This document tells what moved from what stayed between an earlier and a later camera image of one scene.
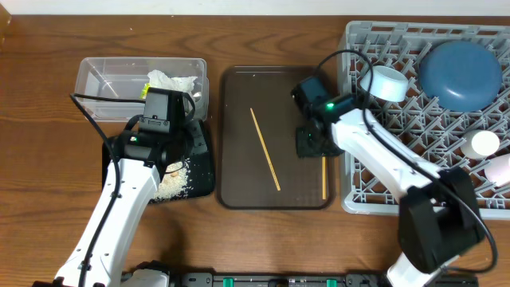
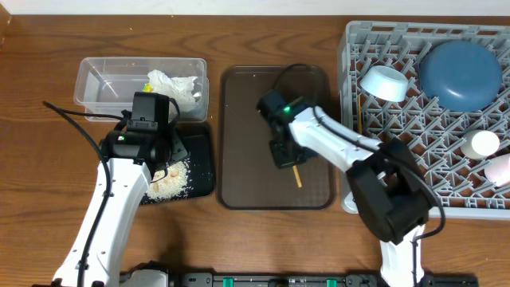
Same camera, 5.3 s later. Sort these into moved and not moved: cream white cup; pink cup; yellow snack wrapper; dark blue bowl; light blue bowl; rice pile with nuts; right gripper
Moved: right gripper
Not moved: cream white cup; light blue bowl; pink cup; dark blue bowl; yellow snack wrapper; rice pile with nuts
